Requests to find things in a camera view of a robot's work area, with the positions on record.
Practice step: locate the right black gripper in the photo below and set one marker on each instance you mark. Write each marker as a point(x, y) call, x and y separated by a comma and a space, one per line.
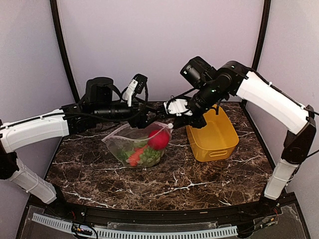
point(184, 119)

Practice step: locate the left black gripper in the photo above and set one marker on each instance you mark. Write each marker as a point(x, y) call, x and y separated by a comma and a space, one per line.
point(141, 121)

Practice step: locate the red toy tomato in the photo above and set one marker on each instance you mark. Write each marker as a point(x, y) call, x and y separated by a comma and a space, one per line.
point(158, 140)

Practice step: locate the clear zip top bag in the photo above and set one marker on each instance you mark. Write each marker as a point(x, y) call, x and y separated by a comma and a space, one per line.
point(125, 140)

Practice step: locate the yellow plastic basket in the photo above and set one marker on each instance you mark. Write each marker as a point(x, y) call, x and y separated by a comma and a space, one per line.
point(216, 141)

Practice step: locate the green toy grapes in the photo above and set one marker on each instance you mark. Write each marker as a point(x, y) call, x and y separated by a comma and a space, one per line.
point(150, 156)

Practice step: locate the red toy chili pepper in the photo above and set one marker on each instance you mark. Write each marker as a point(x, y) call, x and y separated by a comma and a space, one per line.
point(135, 157)

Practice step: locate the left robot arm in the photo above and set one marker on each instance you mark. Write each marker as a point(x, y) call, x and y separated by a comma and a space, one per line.
point(102, 102)

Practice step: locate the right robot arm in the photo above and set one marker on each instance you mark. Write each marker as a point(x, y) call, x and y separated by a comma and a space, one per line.
point(233, 78)

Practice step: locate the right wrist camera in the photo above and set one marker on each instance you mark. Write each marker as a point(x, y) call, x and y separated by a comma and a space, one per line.
point(177, 108)

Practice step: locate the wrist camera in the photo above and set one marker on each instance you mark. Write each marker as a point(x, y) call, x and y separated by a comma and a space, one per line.
point(177, 108)
point(135, 86)

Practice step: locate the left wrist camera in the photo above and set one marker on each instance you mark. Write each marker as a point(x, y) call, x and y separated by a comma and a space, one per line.
point(135, 86)

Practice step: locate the black front rail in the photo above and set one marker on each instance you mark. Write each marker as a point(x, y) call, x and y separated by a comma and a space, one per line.
point(287, 209)

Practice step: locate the white slotted cable duct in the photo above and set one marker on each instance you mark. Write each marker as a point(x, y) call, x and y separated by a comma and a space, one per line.
point(137, 231)

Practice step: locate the right black frame post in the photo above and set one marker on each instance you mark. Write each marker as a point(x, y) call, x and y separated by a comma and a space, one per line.
point(262, 34)

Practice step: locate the black frame post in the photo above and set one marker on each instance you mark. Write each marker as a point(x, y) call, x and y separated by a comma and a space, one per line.
point(62, 49)
point(262, 34)

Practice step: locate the left black frame post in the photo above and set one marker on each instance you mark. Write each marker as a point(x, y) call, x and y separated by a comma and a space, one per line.
point(62, 49)

